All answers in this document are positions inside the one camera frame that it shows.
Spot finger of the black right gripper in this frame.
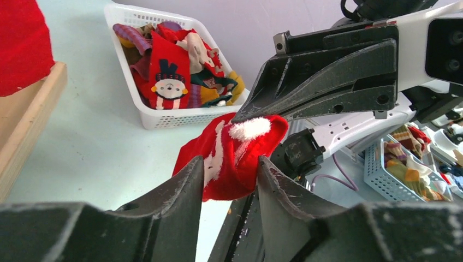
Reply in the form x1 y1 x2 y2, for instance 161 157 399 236
233 39 397 123
273 23 399 60

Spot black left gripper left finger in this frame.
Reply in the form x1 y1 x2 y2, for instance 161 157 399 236
1 157 204 261

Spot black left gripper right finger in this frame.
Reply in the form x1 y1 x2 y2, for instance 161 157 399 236
257 157 462 261

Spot red Santa sock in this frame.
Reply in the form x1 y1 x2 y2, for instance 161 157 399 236
1 0 55 97
173 113 288 201

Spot blue basket of socks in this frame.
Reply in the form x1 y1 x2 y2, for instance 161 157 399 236
364 125 453 202

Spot pile of colourful socks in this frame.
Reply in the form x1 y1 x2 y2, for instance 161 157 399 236
112 21 245 109

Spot wooden hanger stand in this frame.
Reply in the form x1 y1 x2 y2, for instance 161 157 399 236
1 62 68 202

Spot red snowman sock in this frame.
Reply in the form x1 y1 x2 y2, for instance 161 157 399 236
141 31 191 110

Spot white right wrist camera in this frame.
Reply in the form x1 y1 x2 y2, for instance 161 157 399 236
388 1 462 91

